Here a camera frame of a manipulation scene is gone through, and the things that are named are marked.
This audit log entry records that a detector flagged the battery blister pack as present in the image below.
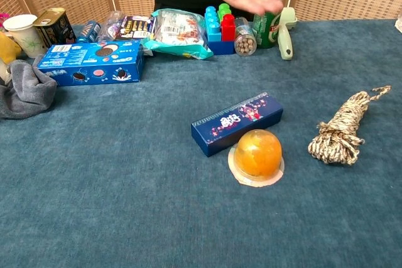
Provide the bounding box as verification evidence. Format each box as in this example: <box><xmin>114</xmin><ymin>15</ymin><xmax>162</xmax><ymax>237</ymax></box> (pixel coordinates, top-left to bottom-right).
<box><xmin>116</xmin><ymin>15</ymin><xmax>157</xmax><ymax>42</ymax></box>

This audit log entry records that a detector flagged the yellow plush toy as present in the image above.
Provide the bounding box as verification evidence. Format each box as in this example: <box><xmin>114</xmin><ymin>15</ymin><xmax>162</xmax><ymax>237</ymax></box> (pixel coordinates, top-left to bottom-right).
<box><xmin>0</xmin><ymin>31</ymin><xmax>22</xmax><ymax>65</ymax></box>

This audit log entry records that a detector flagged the clear jar of sticks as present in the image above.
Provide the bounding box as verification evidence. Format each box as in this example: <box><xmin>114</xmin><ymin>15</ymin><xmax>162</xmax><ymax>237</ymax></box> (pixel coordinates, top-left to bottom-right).
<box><xmin>234</xmin><ymin>16</ymin><xmax>258</xmax><ymax>57</ymax></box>

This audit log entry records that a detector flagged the teal snack bag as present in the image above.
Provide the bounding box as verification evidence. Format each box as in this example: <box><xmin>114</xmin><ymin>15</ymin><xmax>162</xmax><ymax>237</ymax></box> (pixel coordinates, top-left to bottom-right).
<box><xmin>140</xmin><ymin>8</ymin><xmax>214</xmax><ymax>61</ymax></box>

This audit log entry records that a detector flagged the grey cloth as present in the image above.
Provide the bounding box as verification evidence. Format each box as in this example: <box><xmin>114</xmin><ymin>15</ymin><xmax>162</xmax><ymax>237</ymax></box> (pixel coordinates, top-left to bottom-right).
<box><xmin>0</xmin><ymin>54</ymin><xmax>59</xmax><ymax>121</ymax></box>

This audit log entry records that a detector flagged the white paper cup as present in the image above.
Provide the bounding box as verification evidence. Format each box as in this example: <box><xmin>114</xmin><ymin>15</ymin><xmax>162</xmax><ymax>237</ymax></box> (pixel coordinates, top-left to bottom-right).
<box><xmin>2</xmin><ymin>14</ymin><xmax>48</xmax><ymax>59</ymax></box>

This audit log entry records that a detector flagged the clear purple snack pack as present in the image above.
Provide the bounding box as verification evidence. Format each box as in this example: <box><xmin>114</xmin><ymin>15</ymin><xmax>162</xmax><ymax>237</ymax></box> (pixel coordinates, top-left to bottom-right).
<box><xmin>99</xmin><ymin>10</ymin><xmax>126</xmax><ymax>42</ymax></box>

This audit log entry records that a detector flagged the dark blue building block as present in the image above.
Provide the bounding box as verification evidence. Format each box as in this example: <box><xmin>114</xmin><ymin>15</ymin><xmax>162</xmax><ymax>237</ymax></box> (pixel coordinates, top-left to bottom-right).
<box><xmin>208</xmin><ymin>40</ymin><xmax>236</xmax><ymax>56</ymax></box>

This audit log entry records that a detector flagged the black can gold lid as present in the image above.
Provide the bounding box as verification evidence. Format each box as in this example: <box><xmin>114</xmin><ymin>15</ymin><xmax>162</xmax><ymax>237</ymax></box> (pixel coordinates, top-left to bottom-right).
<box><xmin>33</xmin><ymin>7</ymin><xmax>77</xmax><ymax>49</ymax></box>

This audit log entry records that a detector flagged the light blue building block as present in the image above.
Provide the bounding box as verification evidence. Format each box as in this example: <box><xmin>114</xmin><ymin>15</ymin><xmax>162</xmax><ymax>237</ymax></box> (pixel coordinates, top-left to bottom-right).
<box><xmin>204</xmin><ymin>6</ymin><xmax>222</xmax><ymax>43</ymax></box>

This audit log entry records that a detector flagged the beige brown rope bundle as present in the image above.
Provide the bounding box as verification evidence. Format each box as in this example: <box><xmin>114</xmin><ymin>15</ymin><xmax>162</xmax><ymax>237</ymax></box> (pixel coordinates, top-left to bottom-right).
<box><xmin>307</xmin><ymin>85</ymin><xmax>393</xmax><ymax>166</ymax></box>

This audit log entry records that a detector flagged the blue Oreo cookie box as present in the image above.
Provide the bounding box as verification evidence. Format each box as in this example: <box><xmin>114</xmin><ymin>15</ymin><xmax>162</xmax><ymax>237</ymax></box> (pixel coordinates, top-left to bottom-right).
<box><xmin>36</xmin><ymin>40</ymin><xmax>146</xmax><ymax>87</ymax></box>

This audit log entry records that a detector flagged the green beer can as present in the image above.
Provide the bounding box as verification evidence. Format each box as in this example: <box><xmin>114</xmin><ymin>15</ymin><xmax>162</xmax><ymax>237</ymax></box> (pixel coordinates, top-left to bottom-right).
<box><xmin>253</xmin><ymin>12</ymin><xmax>283</xmax><ymax>50</ymax></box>

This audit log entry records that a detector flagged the red building block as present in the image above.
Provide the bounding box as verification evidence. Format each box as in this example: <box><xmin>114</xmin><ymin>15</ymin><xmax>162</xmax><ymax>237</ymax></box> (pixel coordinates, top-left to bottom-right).
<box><xmin>220</xmin><ymin>14</ymin><xmax>236</xmax><ymax>43</ymax></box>

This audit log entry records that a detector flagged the blue felt table cover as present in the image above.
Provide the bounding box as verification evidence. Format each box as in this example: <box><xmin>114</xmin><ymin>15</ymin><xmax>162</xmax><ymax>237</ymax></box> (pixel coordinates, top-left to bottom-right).
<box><xmin>0</xmin><ymin>18</ymin><xmax>402</xmax><ymax>268</ymax></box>

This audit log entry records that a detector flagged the orange jelly cup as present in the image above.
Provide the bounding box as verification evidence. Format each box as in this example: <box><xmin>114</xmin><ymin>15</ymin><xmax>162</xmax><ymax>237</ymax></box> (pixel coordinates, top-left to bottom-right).
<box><xmin>228</xmin><ymin>129</ymin><xmax>285</xmax><ymax>188</ymax></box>

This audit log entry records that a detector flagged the pale green lint roller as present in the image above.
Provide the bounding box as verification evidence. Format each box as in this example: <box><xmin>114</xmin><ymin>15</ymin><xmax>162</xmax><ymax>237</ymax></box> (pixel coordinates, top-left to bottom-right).
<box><xmin>278</xmin><ymin>6</ymin><xmax>298</xmax><ymax>61</ymax></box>

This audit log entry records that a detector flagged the long dark blue box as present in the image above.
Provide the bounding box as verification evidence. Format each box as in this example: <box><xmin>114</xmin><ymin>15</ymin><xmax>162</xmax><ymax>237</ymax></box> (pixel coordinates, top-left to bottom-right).
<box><xmin>190</xmin><ymin>91</ymin><xmax>284</xmax><ymax>158</ymax></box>

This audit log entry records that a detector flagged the green building block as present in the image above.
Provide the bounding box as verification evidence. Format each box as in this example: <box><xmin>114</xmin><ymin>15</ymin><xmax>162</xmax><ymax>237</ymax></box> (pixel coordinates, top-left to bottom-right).
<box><xmin>217</xmin><ymin>3</ymin><xmax>232</xmax><ymax>23</ymax></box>

